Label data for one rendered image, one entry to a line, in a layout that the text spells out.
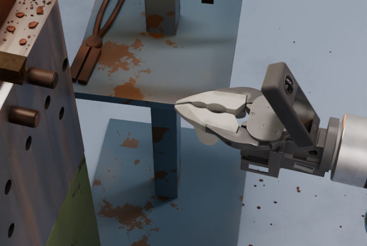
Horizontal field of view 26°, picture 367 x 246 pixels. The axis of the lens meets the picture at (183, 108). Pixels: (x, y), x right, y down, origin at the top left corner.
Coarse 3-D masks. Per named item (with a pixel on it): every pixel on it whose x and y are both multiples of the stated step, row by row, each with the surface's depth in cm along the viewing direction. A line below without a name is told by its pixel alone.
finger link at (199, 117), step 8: (176, 104) 105; (184, 104) 104; (184, 112) 103; (192, 112) 103; (200, 112) 103; (208, 112) 103; (192, 120) 103; (200, 120) 102; (208, 120) 102; (216, 120) 102; (224, 120) 102; (232, 120) 102; (200, 128) 103; (224, 128) 101; (232, 128) 101; (200, 136) 105; (208, 136) 105; (216, 136) 104; (208, 144) 106
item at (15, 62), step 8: (0, 56) 108; (8, 56) 108; (16, 56) 108; (24, 56) 108; (0, 64) 107; (8, 64) 107; (16, 64) 107; (24, 64) 107; (0, 72) 109; (8, 72) 108; (16, 72) 106; (24, 72) 108; (0, 80) 109; (8, 80) 108; (16, 80) 108; (24, 80) 109
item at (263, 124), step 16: (256, 112) 102; (272, 112) 102; (256, 128) 101; (272, 128) 101; (320, 128) 103; (336, 128) 100; (272, 144) 100; (288, 144) 103; (320, 144) 101; (256, 160) 105; (272, 160) 103; (288, 160) 105; (304, 160) 104; (320, 160) 104; (272, 176) 106; (320, 176) 106
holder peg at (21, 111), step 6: (12, 108) 119; (18, 108) 118; (24, 108) 119; (12, 114) 118; (18, 114) 118; (24, 114) 118; (30, 114) 118; (36, 114) 118; (12, 120) 118; (18, 120) 118; (24, 120) 118; (30, 120) 118; (36, 120) 118; (30, 126) 118; (36, 126) 119
